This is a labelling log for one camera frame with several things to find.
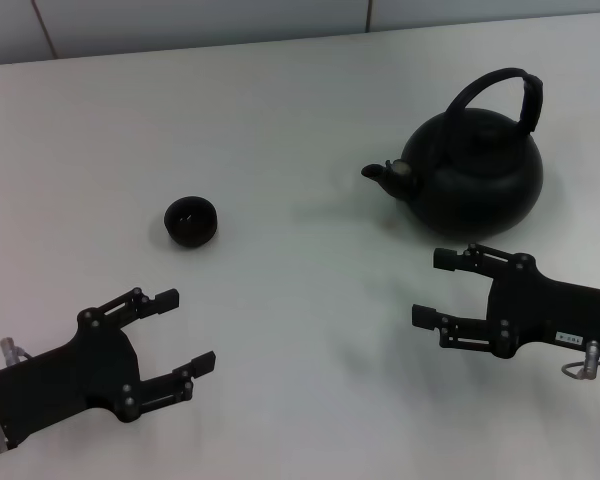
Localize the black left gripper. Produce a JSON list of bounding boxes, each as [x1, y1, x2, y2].
[[0, 286, 218, 450]]

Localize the left gripper cable connector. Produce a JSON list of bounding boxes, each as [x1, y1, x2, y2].
[[0, 337, 33, 365]]

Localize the small black teacup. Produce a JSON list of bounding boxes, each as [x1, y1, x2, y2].
[[163, 196, 220, 249]]

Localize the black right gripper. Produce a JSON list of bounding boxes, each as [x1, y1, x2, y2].
[[412, 243, 600, 360]]

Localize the right gripper cable connector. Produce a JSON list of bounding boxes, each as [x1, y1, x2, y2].
[[560, 339, 600, 382]]

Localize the gripper cable connector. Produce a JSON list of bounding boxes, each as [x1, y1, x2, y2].
[[0, 337, 33, 365], [560, 339, 600, 382]]

